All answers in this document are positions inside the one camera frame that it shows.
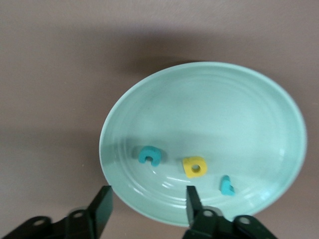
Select green plate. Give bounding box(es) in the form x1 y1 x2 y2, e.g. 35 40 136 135
99 61 308 228

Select yellow foam letter a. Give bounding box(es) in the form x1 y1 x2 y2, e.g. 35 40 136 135
182 156 208 179

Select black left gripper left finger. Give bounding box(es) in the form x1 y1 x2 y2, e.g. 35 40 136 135
0 185 114 239

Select teal foam letter r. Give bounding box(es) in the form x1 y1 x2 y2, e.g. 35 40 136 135
219 175 236 196

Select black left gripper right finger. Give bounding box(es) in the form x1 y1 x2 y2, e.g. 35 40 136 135
182 185 278 239

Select teal foam letter c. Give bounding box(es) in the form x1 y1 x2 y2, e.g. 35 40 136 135
138 145 161 167

